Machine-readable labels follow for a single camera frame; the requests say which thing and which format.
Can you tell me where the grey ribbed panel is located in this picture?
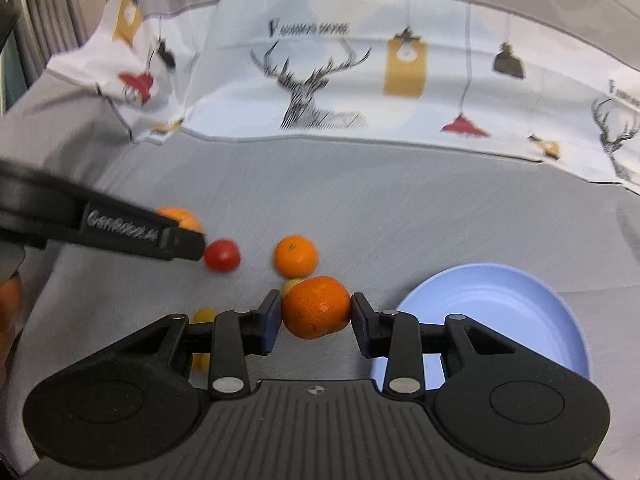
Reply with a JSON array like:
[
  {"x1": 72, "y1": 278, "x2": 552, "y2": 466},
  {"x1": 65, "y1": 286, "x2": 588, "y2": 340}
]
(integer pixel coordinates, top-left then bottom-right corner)
[{"x1": 0, "y1": 0, "x2": 117, "y2": 77}]

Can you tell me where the light blue plate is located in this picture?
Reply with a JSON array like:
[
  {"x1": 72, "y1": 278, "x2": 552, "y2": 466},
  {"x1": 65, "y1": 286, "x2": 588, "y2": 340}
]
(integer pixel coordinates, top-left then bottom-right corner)
[{"x1": 369, "y1": 262, "x2": 591, "y2": 392}]

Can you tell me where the round orange with stem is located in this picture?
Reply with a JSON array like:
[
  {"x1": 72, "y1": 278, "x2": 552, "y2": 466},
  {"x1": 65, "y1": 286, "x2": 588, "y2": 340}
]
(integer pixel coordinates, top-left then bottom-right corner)
[{"x1": 272, "y1": 235, "x2": 320, "y2": 279}]

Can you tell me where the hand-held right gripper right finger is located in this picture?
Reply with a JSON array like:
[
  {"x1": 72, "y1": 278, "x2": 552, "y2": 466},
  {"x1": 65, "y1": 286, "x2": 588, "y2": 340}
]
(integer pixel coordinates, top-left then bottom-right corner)
[{"x1": 351, "y1": 292, "x2": 533, "y2": 403}]

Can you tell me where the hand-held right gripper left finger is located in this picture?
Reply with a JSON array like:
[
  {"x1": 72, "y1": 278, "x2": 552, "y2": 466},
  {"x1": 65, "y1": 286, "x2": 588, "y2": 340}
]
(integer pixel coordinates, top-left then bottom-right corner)
[{"x1": 102, "y1": 289, "x2": 282, "y2": 402}]

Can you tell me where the person's left hand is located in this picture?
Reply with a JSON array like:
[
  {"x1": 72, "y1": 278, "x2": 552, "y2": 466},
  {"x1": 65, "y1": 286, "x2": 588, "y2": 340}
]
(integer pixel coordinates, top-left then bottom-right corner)
[{"x1": 0, "y1": 272, "x2": 24, "y2": 386}]

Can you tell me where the large orange mandarin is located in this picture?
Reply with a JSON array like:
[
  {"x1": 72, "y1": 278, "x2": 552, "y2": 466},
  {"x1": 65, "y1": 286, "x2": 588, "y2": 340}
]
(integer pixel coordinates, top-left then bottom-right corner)
[{"x1": 282, "y1": 276, "x2": 352, "y2": 340}]

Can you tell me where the dark box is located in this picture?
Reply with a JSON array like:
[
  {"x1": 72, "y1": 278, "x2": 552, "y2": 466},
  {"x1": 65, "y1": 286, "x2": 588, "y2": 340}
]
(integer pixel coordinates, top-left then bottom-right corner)
[{"x1": 0, "y1": 0, "x2": 24, "y2": 117}]

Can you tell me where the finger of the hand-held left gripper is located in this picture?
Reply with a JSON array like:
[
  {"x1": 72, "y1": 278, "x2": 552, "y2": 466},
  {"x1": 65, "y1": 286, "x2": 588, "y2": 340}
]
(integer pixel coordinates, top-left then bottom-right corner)
[{"x1": 160, "y1": 220, "x2": 207, "y2": 262}]

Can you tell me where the red tomato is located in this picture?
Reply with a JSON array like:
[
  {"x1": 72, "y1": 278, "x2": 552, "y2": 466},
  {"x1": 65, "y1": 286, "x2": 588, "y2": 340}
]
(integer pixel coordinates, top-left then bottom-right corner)
[{"x1": 203, "y1": 239, "x2": 242, "y2": 274}]

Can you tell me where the white printed deer cloth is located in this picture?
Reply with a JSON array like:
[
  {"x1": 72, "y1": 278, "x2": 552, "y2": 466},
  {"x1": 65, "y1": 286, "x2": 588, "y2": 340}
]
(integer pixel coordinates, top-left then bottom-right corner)
[{"x1": 47, "y1": 0, "x2": 640, "y2": 196}]

